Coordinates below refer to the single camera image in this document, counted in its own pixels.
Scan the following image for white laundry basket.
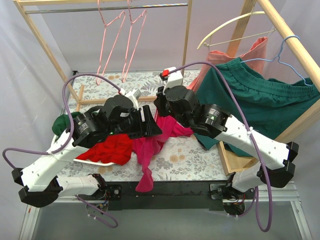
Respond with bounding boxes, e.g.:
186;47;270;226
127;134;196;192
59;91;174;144
50;134;116;167

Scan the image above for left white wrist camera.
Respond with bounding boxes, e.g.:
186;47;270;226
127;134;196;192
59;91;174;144
119;88;142;109

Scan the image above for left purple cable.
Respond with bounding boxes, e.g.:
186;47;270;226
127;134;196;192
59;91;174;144
1;72;126;229

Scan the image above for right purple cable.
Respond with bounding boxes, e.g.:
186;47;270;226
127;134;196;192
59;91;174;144
168;61;273;232

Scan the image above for middle pink wire hanger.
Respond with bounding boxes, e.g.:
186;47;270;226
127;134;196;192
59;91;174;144
121;0;147;83

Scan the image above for red t shirt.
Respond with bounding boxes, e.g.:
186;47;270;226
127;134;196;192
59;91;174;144
76;134;133;166

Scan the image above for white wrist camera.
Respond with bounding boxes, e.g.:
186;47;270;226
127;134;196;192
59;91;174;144
159;67;183;95
119;88;142;109

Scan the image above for small wooden clothes rack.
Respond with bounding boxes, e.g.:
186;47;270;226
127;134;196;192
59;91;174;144
13;0;193;110

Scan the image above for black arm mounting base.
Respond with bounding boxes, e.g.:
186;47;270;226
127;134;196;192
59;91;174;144
81;180;254;216

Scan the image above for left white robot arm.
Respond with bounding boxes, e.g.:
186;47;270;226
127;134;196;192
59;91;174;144
11;95;162;208

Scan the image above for teal green shorts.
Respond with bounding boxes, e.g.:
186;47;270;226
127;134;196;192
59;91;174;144
193;57;320;157

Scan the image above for magenta t shirt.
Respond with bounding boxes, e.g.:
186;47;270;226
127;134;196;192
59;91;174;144
132;112;194;193

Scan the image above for aluminium table frame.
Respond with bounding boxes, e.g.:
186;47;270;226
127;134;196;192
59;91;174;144
19;183;312;240

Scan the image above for purple cable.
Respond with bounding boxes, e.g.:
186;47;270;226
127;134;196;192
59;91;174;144
1;72;126;229
168;61;273;232

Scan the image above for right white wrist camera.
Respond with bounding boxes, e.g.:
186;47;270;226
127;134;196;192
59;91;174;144
159;67;183;95

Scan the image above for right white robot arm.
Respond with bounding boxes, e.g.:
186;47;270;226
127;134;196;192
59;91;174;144
154;85;299;199

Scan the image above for pink wire hanger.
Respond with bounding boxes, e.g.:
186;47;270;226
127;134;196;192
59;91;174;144
121;0;147;83
94;0;127;85

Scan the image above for salmon pink shorts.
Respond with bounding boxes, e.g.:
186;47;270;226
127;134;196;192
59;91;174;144
186;37;268;92

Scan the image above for left pink wire hanger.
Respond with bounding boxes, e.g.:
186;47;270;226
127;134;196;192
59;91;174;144
94;0;127;85

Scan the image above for cream plastic hanger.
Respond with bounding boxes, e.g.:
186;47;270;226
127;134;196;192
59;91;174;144
196;11;277;50

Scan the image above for blue wire hanger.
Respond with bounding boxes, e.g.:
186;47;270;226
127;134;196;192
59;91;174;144
240;35;313;86

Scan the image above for dark green t shirt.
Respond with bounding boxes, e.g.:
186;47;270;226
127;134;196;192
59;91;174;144
51;114;71;141

